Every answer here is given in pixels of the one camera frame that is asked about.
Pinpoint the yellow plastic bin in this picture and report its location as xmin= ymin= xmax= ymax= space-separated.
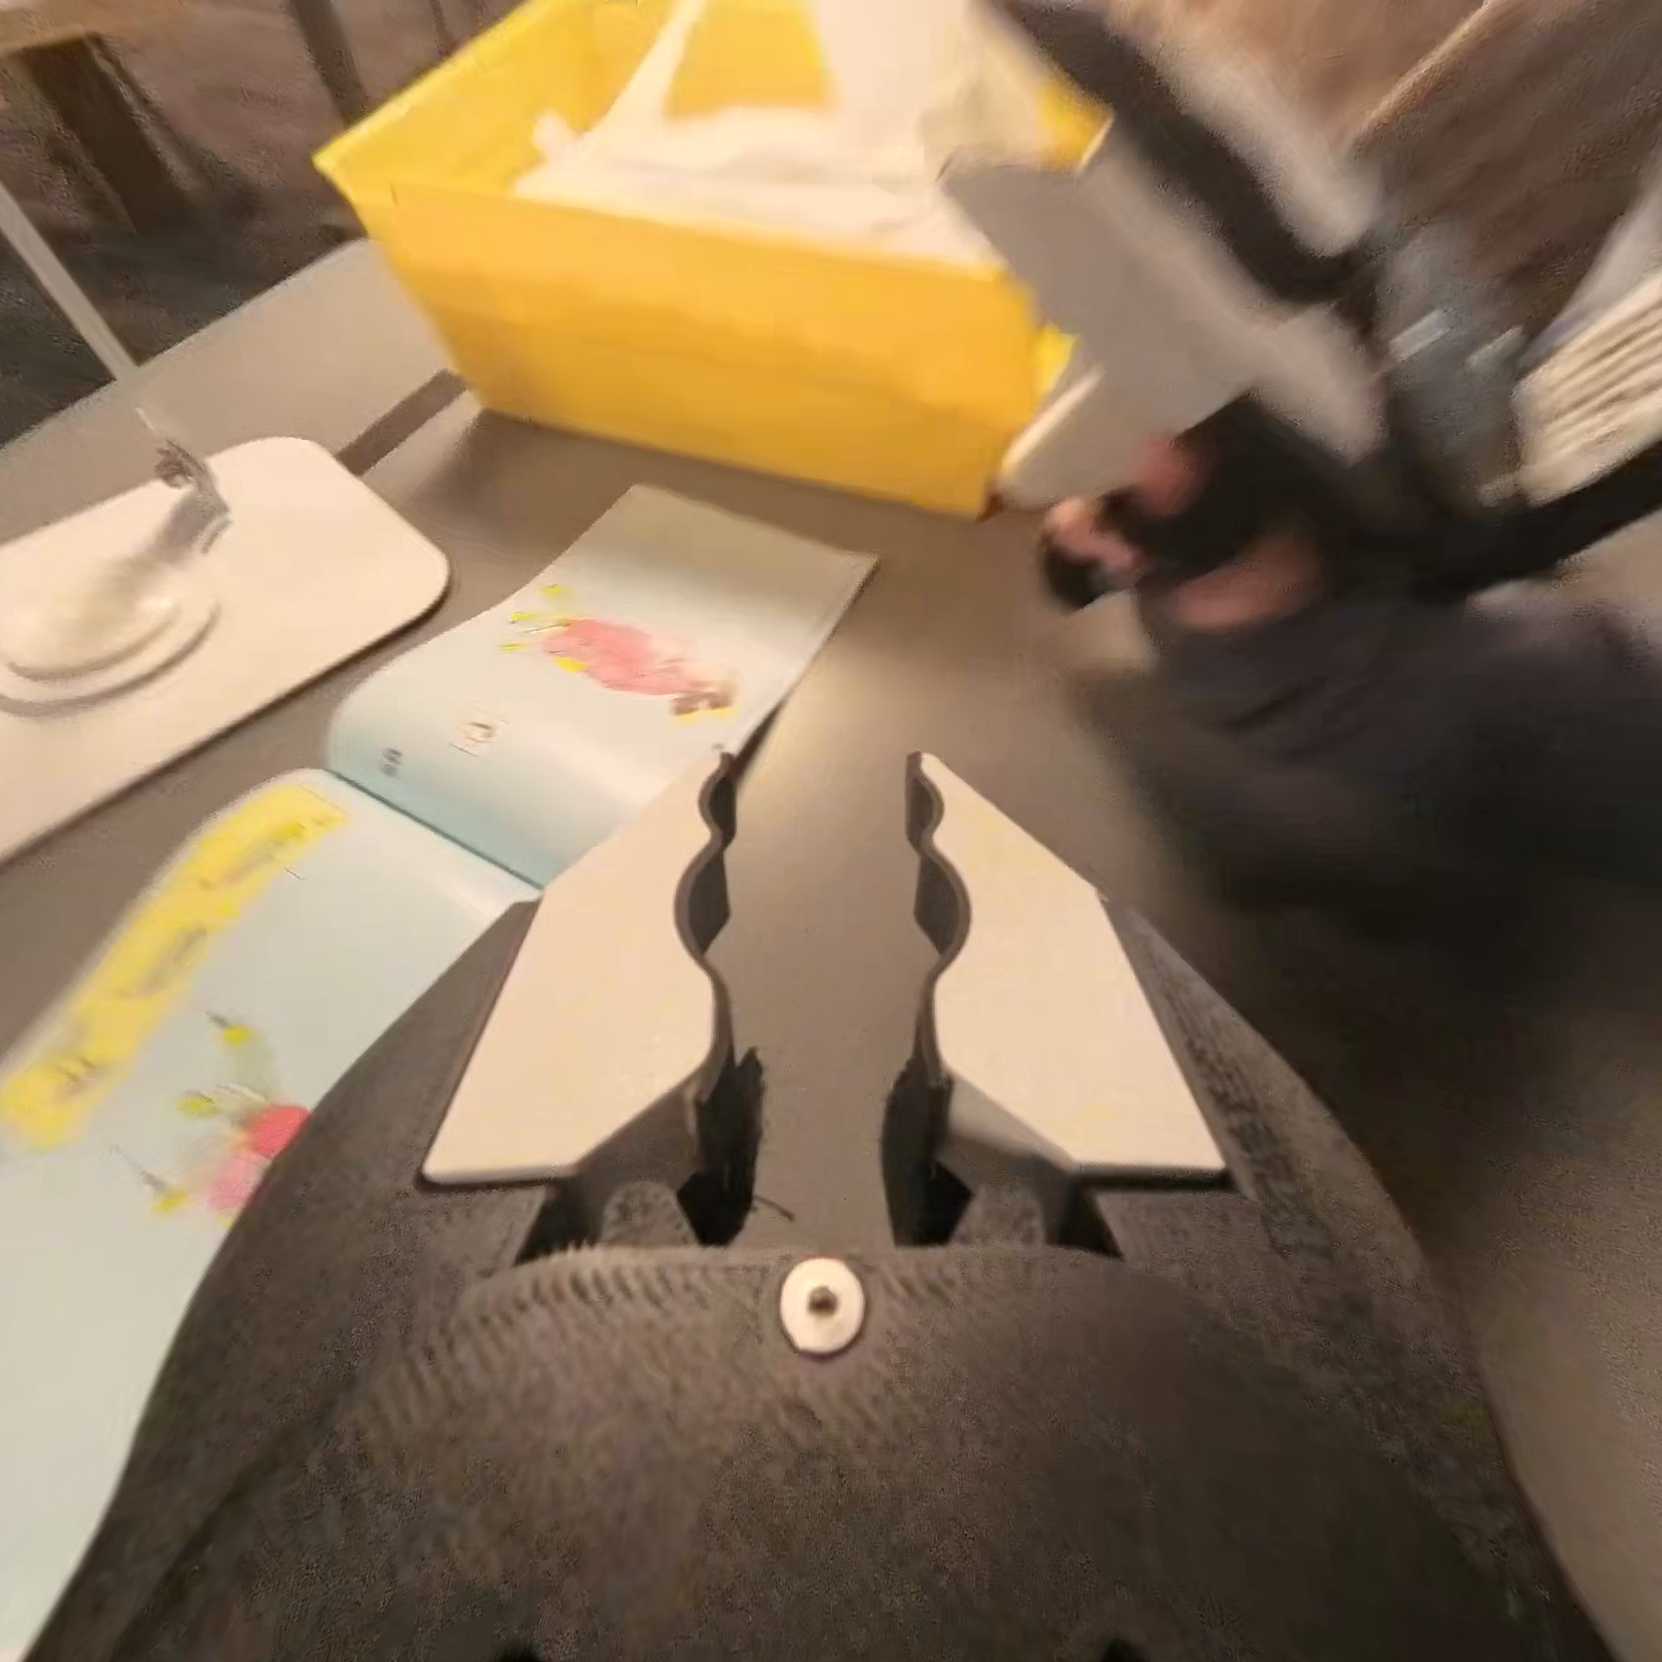
xmin=313 ymin=0 xmax=1110 ymax=521

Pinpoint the person's right forearm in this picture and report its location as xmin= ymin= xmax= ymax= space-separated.
xmin=1128 ymin=570 xmax=1662 ymax=911

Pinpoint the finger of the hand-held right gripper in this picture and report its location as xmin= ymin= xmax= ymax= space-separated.
xmin=993 ymin=367 xmax=1230 ymax=514
xmin=944 ymin=135 xmax=1379 ymax=433

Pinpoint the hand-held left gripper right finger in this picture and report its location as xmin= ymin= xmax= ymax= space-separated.
xmin=881 ymin=751 xmax=1232 ymax=1247

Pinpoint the open instruction booklet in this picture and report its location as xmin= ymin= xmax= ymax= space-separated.
xmin=0 ymin=486 xmax=877 ymax=1662

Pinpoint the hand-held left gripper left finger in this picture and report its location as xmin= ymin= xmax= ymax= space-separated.
xmin=417 ymin=751 xmax=767 ymax=1249

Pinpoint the wooden book stand white base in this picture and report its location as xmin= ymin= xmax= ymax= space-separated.
xmin=0 ymin=408 xmax=452 ymax=860

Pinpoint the person's right hand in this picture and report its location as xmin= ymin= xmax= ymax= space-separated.
xmin=1042 ymin=439 xmax=1314 ymax=641

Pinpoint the pale metal bar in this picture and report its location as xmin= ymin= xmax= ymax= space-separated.
xmin=0 ymin=175 xmax=136 ymax=380

